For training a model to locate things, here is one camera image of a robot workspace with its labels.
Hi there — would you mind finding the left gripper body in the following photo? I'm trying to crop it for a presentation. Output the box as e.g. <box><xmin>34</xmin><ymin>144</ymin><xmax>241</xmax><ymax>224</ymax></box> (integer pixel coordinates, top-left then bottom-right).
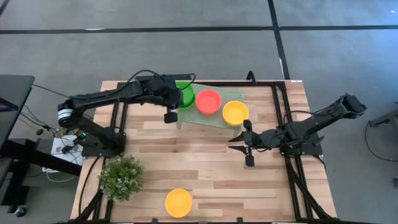
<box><xmin>136</xmin><ymin>73</ymin><xmax>185</xmax><ymax>124</ymax></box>

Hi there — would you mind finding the black flat bar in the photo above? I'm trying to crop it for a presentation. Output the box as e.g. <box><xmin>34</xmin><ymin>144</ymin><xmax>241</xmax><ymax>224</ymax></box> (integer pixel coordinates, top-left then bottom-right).
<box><xmin>134</xmin><ymin>73</ymin><xmax>193</xmax><ymax>82</ymax></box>

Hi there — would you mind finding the white cable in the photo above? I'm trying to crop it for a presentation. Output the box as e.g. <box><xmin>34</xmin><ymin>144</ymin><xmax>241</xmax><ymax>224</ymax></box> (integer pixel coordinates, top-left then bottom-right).
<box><xmin>41</xmin><ymin>166</ymin><xmax>77</xmax><ymax>184</ymax></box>

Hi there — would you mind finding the black floor cable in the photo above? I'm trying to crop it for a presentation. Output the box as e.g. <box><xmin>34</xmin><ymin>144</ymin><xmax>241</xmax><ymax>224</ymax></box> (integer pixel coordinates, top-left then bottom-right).
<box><xmin>364</xmin><ymin>121</ymin><xmax>398</xmax><ymax>162</ymax></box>

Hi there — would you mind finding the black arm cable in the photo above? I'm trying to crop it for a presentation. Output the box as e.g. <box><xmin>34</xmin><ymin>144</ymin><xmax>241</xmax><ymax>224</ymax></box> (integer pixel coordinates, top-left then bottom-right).
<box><xmin>280</xmin><ymin>110</ymin><xmax>322</xmax><ymax>124</ymax></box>
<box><xmin>126</xmin><ymin>68</ymin><xmax>197</xmax><ymax>91</ymax></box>

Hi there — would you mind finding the black desk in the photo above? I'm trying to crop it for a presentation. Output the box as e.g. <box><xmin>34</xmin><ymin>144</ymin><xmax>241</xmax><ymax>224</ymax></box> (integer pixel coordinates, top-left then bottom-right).
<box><xmin>0</xmin><ymin>74</ymin><xmax>83</xmax><ymax>215</ymax></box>

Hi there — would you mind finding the grey floor stand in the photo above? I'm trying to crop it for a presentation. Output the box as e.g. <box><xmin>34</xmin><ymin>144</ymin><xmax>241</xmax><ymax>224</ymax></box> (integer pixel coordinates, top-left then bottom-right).
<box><xmin>368</xmin><ymin>107</ymin><xmax>398</xmax><ymax>129</ymax></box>

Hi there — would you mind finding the green perforated shelf stand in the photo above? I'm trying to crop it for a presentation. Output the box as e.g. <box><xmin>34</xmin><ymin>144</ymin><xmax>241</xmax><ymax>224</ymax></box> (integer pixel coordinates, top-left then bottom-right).
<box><xmin>174</xmin><ymin>82</ymin><xmax>246</xmax><ymax>131</ymax></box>

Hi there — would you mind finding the black aluminium table frame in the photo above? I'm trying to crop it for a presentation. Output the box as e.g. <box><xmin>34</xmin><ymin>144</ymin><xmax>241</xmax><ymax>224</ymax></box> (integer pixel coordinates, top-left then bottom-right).
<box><xmin>74</xmin><ymin>80</ymin><xmax>337</xmax><ymax>224</ymax></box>

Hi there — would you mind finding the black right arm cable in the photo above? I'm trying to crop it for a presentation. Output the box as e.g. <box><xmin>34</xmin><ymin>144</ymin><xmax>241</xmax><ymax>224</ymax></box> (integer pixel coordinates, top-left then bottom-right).
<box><xmin>280</xmin><ymin>110</ymin><xmax>322</xmax><ymax>124</ymax></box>

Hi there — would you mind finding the white power box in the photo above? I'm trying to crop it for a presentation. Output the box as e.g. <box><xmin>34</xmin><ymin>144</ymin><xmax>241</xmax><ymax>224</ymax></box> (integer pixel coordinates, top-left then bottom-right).
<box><xmin>50</xmin><ymin>134</ymin><xmax>85</xmax><ymax>166</ymax></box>

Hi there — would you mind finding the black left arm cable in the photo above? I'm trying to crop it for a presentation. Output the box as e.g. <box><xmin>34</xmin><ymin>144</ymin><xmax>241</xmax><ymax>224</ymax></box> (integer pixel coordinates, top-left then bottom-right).
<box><xmin>126</xmin><ymin>68</ymin><xmax>197</xmax><ymax>91</ymax></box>

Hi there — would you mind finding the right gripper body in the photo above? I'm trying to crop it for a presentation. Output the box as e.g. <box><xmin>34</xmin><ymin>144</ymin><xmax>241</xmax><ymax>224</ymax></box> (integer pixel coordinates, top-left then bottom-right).
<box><xmin>243</xmin><ymin>119</ymin><xmax>282</xmax><ymax>167</ymax></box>

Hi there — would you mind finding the potted artificial green plant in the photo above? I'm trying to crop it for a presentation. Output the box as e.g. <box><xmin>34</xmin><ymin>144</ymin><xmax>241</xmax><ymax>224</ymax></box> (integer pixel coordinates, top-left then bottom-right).
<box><xmin>98</xmin><ymin>154</ymin><xmax>146</xmax><ymax>202</ymax></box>

